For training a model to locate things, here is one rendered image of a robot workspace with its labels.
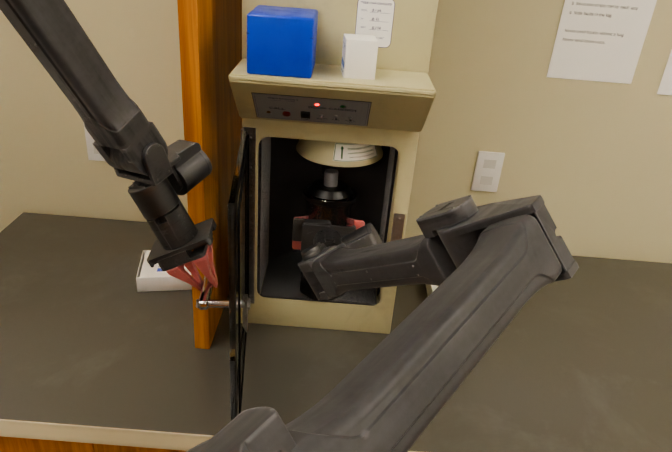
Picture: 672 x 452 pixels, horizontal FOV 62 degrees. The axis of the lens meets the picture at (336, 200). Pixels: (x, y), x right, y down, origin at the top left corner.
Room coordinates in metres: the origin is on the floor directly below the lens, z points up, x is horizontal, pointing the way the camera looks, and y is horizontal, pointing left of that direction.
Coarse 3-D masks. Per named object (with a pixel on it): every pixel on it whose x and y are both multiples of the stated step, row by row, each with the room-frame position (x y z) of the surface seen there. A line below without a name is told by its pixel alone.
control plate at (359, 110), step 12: (252, 96) 0.88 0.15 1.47; (264, 96) 0.88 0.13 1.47; (276, 96) 0.87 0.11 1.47; (288, 96) 0.87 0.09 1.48; (300, 96) 0.87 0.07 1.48; (264, 108) 0.90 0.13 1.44; (276, 108) 0.90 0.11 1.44; (288, 108) 0.90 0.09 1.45; (300, 108) 0.90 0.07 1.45; (312, 108) 0.90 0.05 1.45; (324, 108) 0.89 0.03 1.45; (336, 108) 0.89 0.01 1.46; (348, 108) 0.89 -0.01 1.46; (360, 108) 0.89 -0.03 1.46; (300, 120) 0.93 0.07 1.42; (312, 120) 0.93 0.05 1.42; (324, 120) 0.92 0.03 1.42; (336, 120) 0.92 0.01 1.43; (348, 120) 0.92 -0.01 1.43; (360, 120) 0.92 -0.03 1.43
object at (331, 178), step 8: (328, 176) 1.00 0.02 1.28; (336, 176) 1.01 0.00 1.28; (312, 184) 1.01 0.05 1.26; (320, 184) 1.01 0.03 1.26; (328, 184) 1.00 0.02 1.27; (336, 184) 1.01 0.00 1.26; (344, 184) 1.02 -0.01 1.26; (312, 192) 0.99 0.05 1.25; (320, 192) 0.98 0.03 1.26; (328, 192) 0.98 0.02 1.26; (336, 192) 0.98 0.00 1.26; (344, 192) 0.99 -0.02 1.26; (352, 192) 1.01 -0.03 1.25
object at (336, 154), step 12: (300, 144) 1.04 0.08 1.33; (312, 144) 1.01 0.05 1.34; (324, 144) 1.00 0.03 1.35; (336, 144) 0.99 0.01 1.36; (348, 144) 0.99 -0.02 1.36; (360, 144) 1.00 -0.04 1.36; (312, 156) 1.00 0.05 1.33; (324, 156) 0.99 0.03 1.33; (336, 156) 0.98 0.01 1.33; (348, 156) 0.98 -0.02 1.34; (360, 156) 0.99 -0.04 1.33; (372, 156) 1.01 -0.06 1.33
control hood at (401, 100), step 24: (240, 72) 0.86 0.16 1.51; (336, 72) 0.91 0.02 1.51; (384, 72) 0.94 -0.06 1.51; (408, 72) 0.95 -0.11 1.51; (240, 96) 0.88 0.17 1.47; (312, 96) 0.87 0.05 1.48; (336, 96) 0.86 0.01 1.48; (360, 96) 0.86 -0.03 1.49; (384, 96) 0.86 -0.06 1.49; (408, 96) 0.85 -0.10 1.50; (432, 96) 0.85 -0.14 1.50; (288, 120) 0.93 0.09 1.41; (384, 120) 0.91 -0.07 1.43; (408, 120) 0.91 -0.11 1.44
